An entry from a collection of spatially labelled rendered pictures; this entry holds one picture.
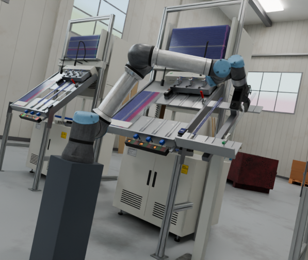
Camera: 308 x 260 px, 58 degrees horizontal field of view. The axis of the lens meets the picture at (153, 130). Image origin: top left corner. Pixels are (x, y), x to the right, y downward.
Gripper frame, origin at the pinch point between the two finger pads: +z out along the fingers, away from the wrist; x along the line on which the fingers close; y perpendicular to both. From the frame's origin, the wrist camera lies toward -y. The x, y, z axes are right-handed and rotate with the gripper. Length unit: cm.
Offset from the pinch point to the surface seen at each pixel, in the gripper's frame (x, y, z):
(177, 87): 64, 30, 16
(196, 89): 47, 29, 16
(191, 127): 33.8, -7.1, 14.5
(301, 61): 131, 825, 635
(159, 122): 59, -8, 14
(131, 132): 72, -24, 10
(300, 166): 52, 424, 721
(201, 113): 33.4, 7.9, 17.1
